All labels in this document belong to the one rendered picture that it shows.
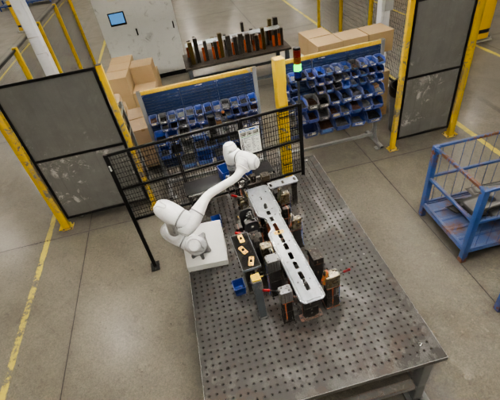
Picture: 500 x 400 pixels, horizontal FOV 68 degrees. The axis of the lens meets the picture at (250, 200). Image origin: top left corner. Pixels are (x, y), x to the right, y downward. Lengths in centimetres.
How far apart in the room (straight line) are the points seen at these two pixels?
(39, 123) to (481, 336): 486
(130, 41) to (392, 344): 808
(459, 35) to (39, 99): 494
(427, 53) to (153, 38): 595
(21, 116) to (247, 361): 351
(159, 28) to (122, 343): 693
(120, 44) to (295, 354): 788
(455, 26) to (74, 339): 553
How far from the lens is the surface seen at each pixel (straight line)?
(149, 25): 923
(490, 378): 378
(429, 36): 537
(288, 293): 265
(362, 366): 280
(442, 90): 586
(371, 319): 298
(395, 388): 329
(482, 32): 997
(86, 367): 411
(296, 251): 295
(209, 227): 330
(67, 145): 490
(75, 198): 533
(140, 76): 727
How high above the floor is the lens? 321
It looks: 40 degrees down
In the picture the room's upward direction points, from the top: 10 degrees counter-clockwise
